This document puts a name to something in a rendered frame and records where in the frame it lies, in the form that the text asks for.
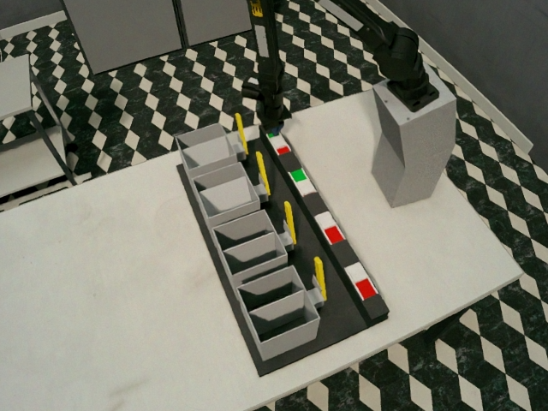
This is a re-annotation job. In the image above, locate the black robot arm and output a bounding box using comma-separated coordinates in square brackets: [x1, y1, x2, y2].
[241, 0, 439, 117]

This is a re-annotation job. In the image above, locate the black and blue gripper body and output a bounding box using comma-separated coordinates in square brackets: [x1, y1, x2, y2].
[256, 104, 292, 130]

